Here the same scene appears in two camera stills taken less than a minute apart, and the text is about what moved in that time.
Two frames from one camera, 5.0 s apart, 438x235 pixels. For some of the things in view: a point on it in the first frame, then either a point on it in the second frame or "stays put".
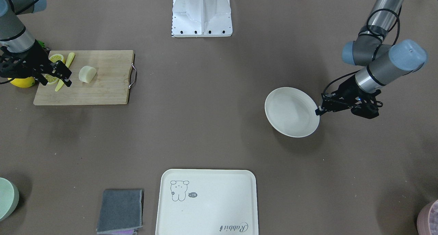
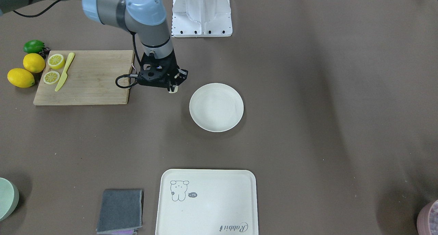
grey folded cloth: x=121 y=212 stays put
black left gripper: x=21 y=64 to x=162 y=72
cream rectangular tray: x=207 y=201 stays put
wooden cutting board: x=111 y=85 stays put
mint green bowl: x=9 y=198 stays put
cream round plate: x=291 y=112 to x=216 y=107
